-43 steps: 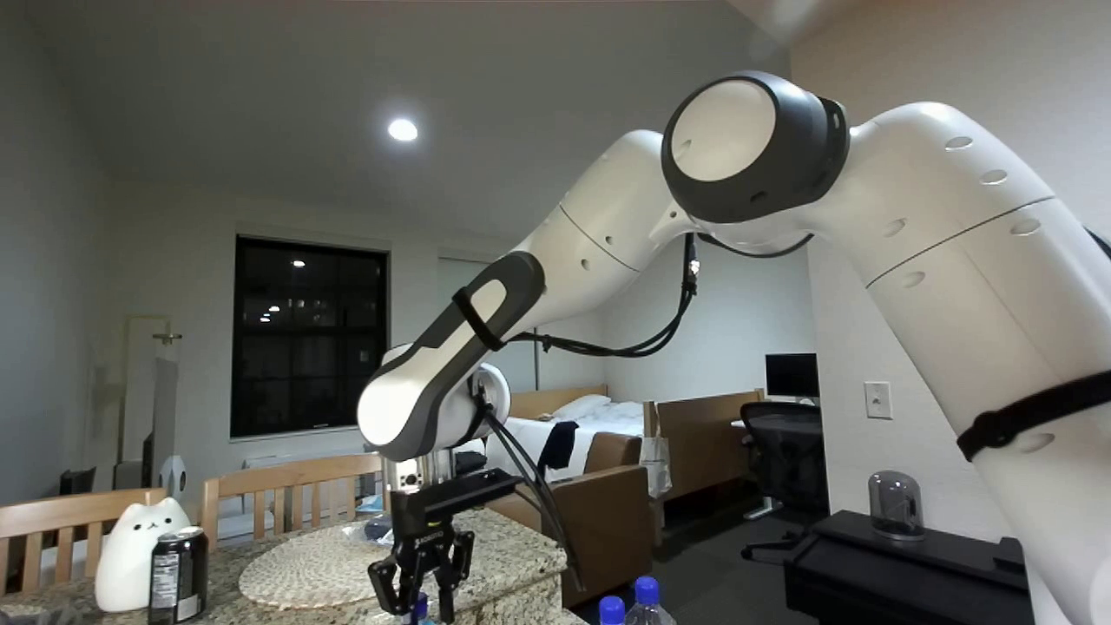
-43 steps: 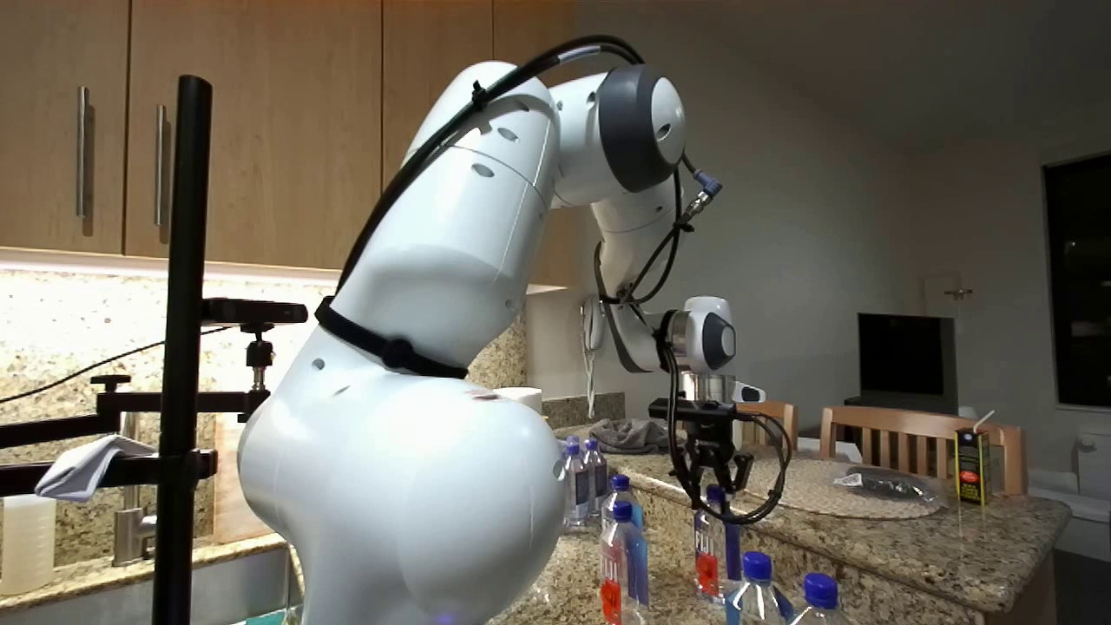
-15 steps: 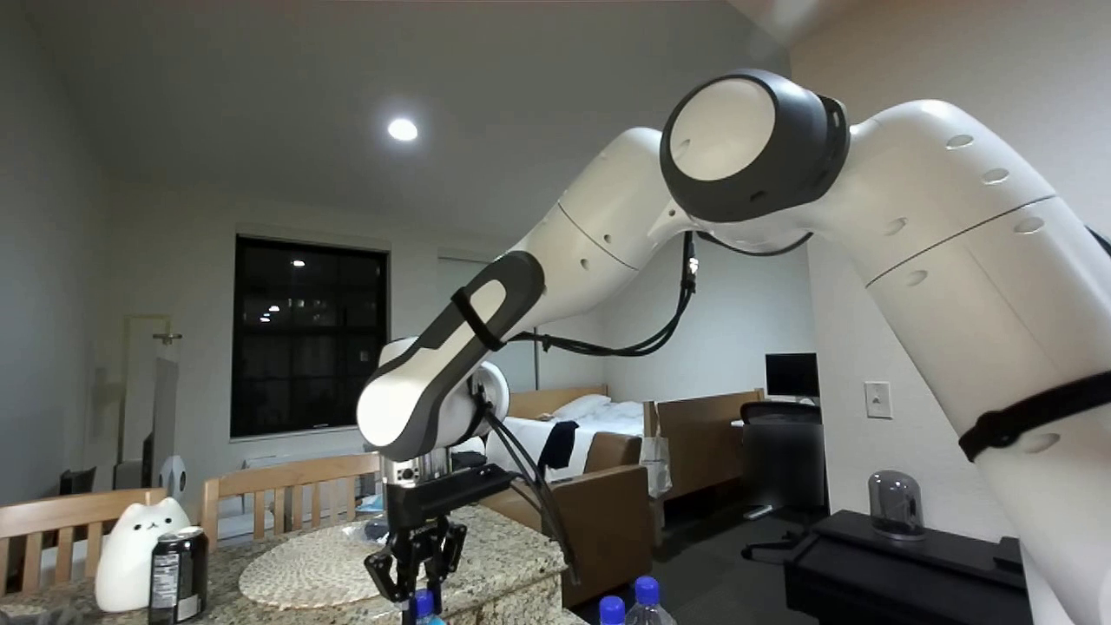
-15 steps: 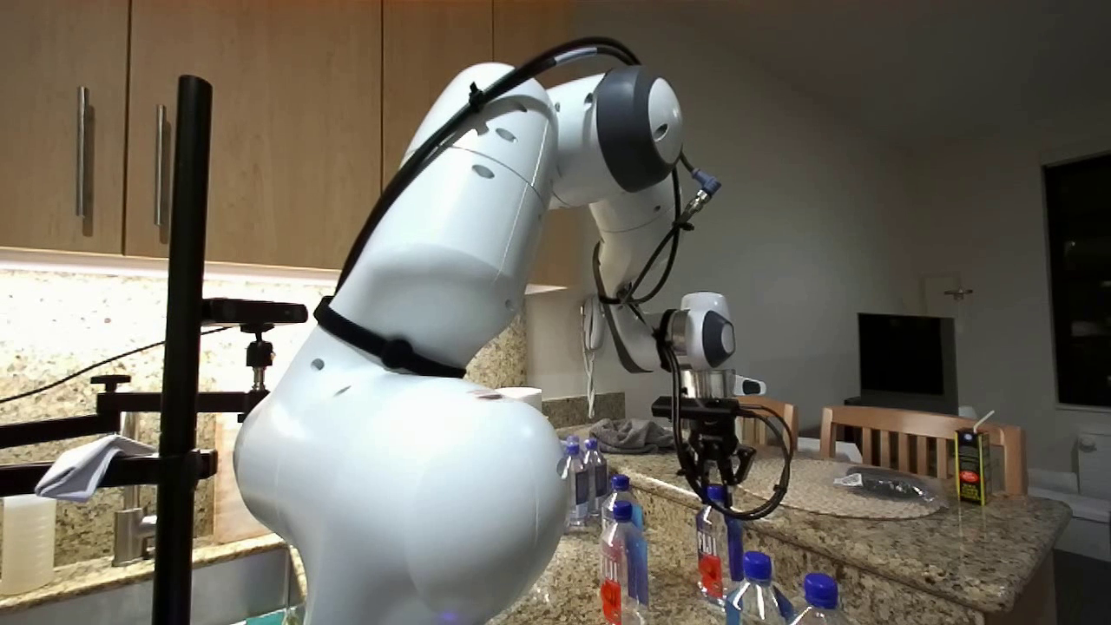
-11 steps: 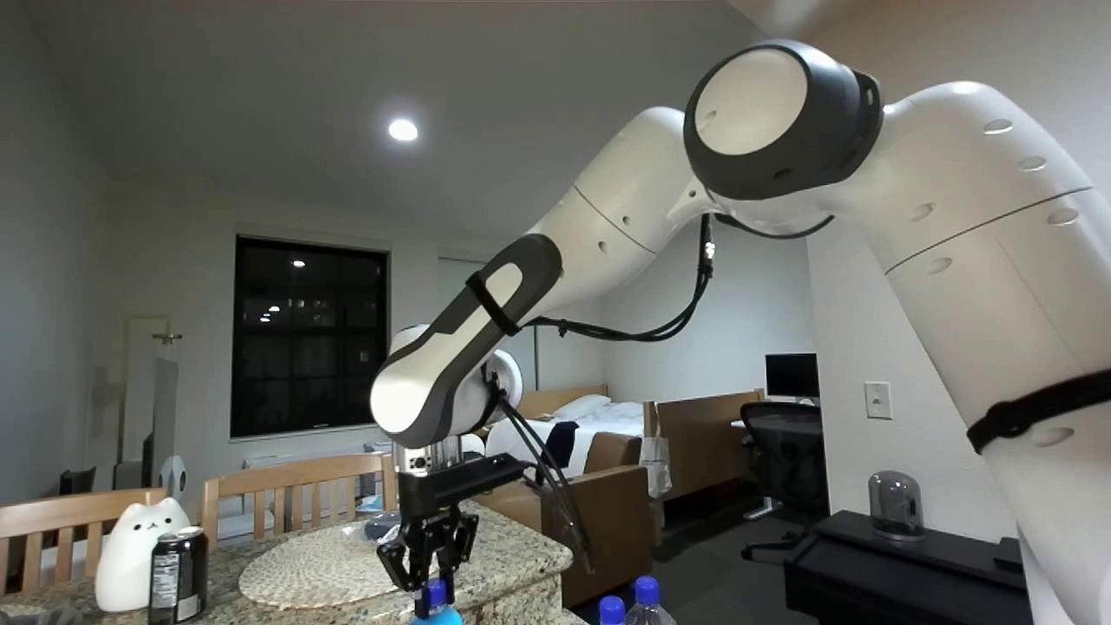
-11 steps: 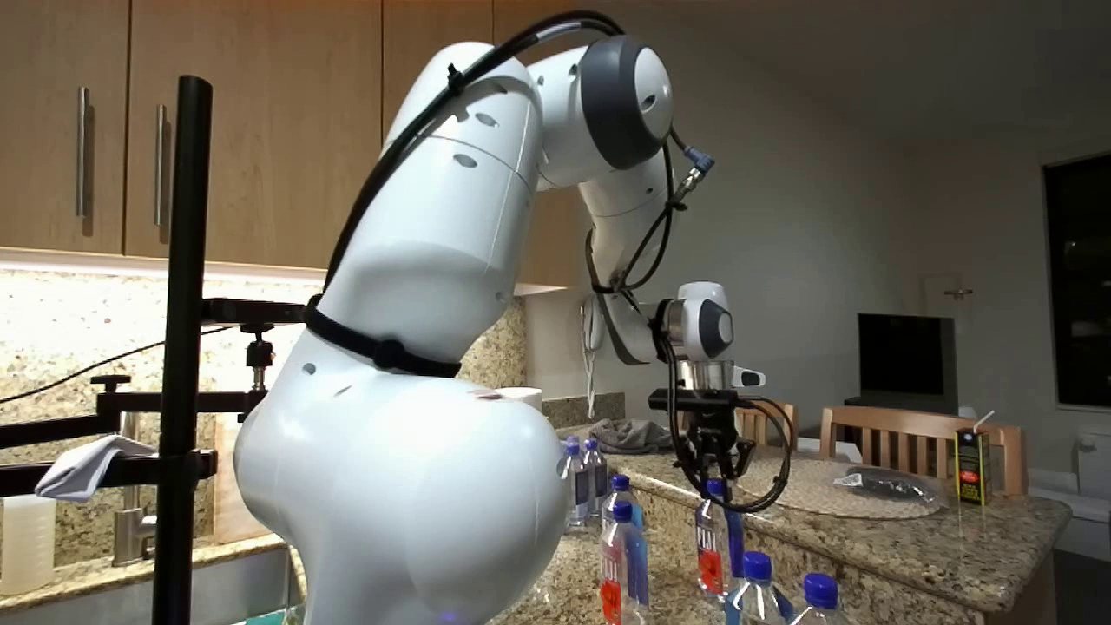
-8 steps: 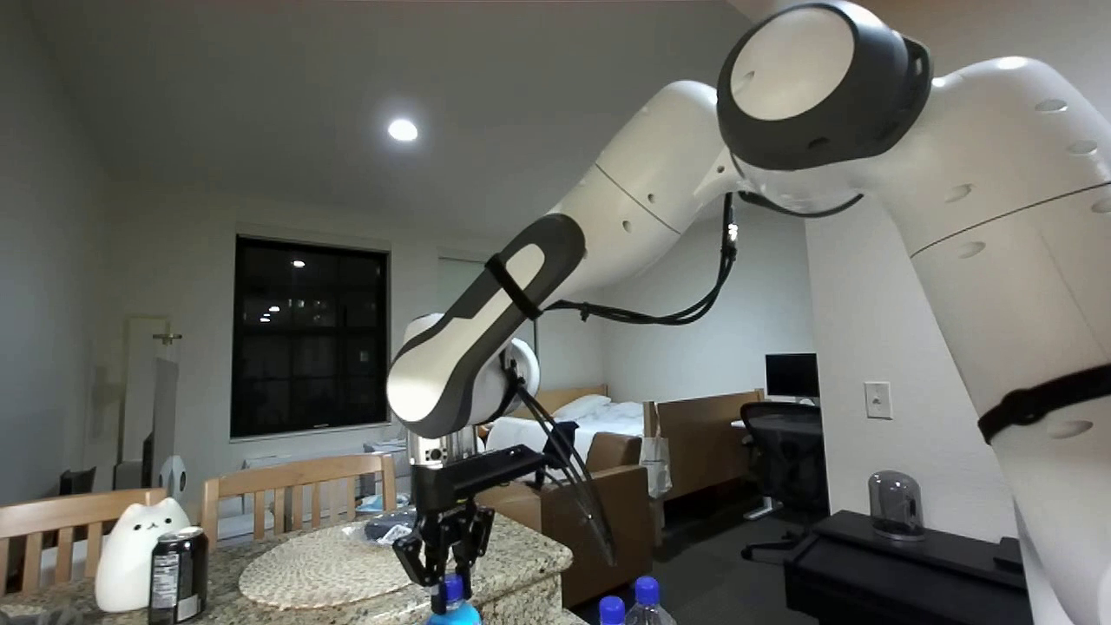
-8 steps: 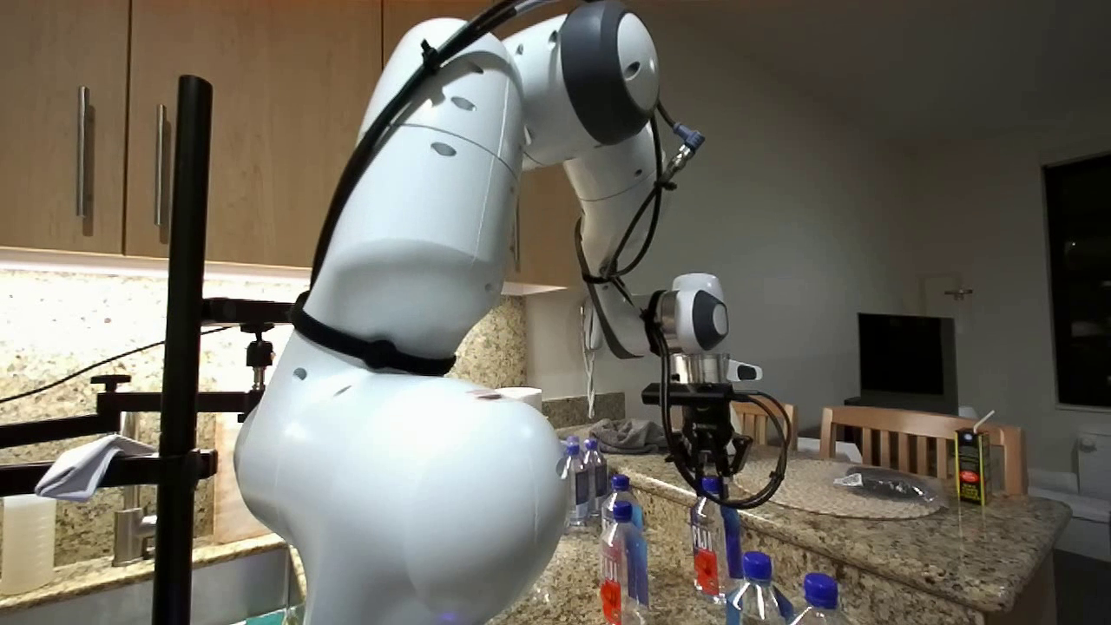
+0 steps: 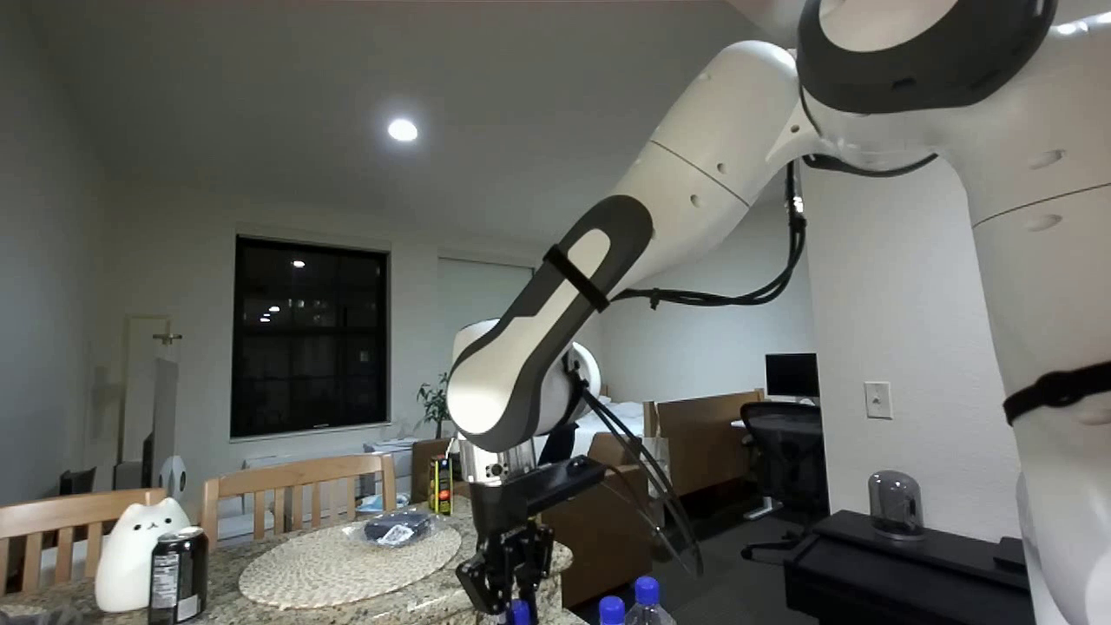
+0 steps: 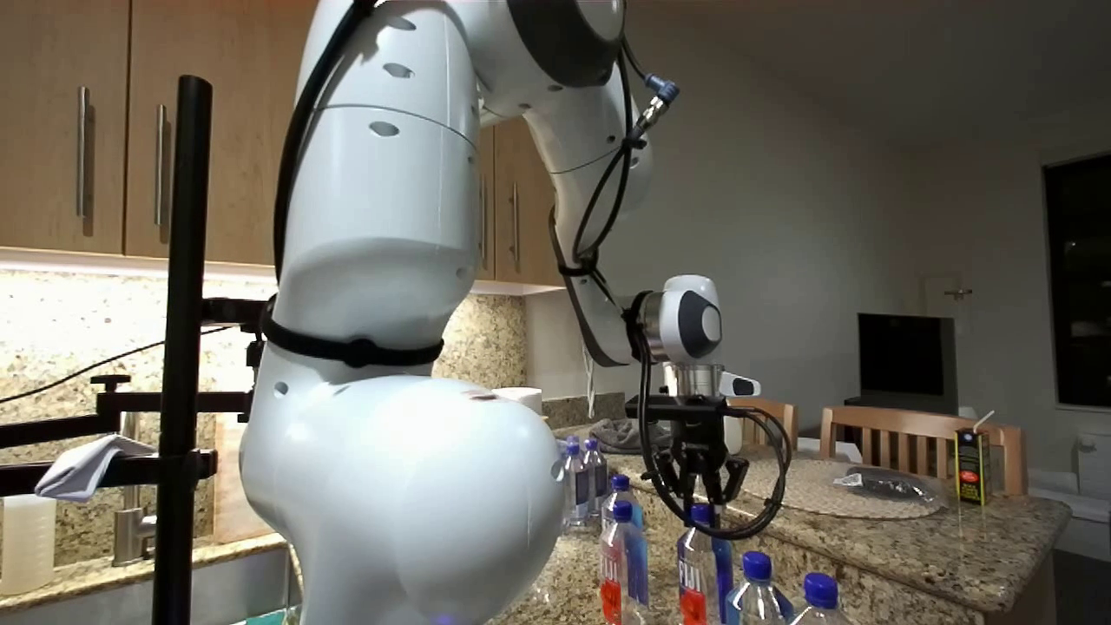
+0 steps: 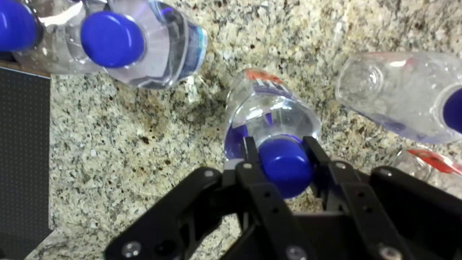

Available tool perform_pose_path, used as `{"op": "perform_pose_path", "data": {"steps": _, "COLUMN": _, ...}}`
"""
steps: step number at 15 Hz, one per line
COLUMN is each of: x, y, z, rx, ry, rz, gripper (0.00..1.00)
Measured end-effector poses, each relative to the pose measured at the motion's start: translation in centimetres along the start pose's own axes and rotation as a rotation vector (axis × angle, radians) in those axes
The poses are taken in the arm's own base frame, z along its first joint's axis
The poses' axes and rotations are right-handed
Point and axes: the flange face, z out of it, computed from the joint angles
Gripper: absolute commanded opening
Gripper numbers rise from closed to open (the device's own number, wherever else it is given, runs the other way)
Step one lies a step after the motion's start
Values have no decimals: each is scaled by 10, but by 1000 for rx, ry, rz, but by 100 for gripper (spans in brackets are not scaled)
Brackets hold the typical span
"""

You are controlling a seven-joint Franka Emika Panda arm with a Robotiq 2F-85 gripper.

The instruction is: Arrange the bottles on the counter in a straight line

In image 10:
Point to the black stand bracket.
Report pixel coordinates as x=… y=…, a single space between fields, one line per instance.
x=236 y=314

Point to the wooden slatted chair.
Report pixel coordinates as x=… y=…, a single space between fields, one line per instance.
x=905 y=418
x=775 y=405

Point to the white crumpled cloth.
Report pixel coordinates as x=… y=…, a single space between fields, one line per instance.
x=89 y=471

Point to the dark window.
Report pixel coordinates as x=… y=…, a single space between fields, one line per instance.
x=1080 y=278

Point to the small wall-mounted fixture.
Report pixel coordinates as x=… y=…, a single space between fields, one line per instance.
x=957 y=293

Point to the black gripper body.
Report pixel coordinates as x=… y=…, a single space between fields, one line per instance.
x=696 y=440

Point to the round woven placemat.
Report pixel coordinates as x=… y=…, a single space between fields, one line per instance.
x=834 y=492

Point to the black vertical stand pole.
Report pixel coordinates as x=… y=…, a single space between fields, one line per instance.
x=183 y=348

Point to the clear blue-capped water bottle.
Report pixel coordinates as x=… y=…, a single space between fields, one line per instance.
x=622 y=484
x=820 y=590
x=754 y=565

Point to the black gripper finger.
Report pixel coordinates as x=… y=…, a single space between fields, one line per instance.
x=725 y=478
x=674 y=478

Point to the white pillar candle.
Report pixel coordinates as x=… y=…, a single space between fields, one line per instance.
x=26 y=542

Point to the small metal cup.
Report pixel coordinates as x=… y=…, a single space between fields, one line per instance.
x=127 y=538

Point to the clear plastic bag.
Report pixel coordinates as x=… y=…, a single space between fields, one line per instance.
x=886 y=484

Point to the white cat-shaped jar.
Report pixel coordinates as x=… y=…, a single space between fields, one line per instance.
x=736 y=440

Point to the grey crumpled cloth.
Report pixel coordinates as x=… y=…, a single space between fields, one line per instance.
x=614 y=440

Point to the small white appliance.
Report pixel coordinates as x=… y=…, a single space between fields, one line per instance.
x=1094 y=462

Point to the small blue-capped water bottle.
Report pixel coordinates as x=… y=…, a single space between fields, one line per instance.
x=577 y=486
x=596 y=479

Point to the juice carton with straw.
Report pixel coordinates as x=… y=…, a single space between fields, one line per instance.
x=971 y=471

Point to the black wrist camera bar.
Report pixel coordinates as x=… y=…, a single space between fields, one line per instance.
x=661 y=409

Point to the wooden cabinet door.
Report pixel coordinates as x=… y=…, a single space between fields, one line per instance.
x=488 y=208
x=523 y=219
x=231 y=117
x=40 y=117

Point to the red-blue label water bottle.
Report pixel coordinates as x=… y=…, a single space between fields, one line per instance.
x=696 y=590
x=622 y=578

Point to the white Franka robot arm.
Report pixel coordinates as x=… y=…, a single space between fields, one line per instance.
x=371 y=229

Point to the black television screen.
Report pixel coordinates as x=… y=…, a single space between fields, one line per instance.
x=905 y=358

